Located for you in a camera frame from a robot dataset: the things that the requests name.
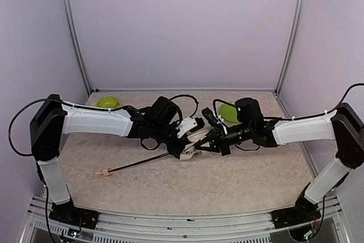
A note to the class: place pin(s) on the lime green bowl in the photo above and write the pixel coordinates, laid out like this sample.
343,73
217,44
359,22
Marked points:
109,102

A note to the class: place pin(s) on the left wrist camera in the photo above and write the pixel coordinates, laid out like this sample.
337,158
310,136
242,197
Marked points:
189,125

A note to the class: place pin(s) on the left aluminium frame post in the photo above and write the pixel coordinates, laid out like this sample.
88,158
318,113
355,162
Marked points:
76,46

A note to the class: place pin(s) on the green flat plate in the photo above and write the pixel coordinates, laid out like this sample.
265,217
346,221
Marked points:
228,113

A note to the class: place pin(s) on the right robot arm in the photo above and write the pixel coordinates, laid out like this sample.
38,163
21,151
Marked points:
341,125

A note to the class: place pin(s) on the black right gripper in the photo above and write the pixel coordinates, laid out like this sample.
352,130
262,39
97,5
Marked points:
223,139

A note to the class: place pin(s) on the beige folding umbrella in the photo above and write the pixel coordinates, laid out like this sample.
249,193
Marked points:
186,154

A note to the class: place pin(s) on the aluminium frame post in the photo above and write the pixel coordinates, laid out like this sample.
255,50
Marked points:
290,46
76,46

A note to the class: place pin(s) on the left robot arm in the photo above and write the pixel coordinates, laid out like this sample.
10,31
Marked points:
162,122

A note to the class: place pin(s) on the right aluminium frame post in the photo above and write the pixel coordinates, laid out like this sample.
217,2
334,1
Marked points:
290,46

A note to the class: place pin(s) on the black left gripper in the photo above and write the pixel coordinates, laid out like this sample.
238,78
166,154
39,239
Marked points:
175,147

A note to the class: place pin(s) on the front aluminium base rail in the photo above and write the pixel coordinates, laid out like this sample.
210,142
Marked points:
110,226

